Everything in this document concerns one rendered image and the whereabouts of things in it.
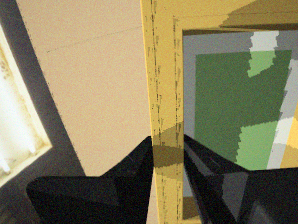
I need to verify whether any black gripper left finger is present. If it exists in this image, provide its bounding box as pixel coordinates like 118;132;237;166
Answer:
26;136;154;224

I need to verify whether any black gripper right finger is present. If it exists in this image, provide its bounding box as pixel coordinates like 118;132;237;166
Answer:
184;134;298;224

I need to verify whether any yellow picture frame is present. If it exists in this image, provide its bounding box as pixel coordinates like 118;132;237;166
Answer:
140;0;298;224

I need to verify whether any tan rectangular board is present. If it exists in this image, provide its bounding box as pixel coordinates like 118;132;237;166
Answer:
16;0;151;177

